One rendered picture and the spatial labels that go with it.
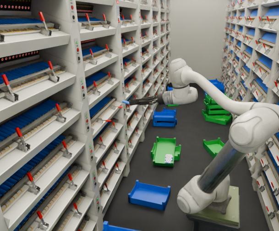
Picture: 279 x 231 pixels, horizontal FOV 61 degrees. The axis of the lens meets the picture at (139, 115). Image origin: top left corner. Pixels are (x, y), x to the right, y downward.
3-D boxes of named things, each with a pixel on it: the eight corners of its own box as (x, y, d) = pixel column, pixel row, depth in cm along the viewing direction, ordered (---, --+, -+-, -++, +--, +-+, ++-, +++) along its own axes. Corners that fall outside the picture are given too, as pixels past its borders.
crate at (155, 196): (170, 194, 201) (170, 186, 198) (164, 211, 183) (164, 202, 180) (137, 187, 211) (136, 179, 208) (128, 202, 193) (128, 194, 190)
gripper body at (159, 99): (164, 90, 158) (150, 92, 161) (162, 95, 151) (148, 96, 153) (166, 101, 161) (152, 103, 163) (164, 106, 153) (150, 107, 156)
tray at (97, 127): (120, 107, 200) (123, 97, 196) (90, 141, 145) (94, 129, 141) (98, 98, 201) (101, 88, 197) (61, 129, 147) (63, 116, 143)
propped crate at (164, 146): (173, 167, 237) (173, 163, 231) (153, 165, 241) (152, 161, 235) (176, 141, 255) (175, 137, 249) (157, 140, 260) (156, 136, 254)
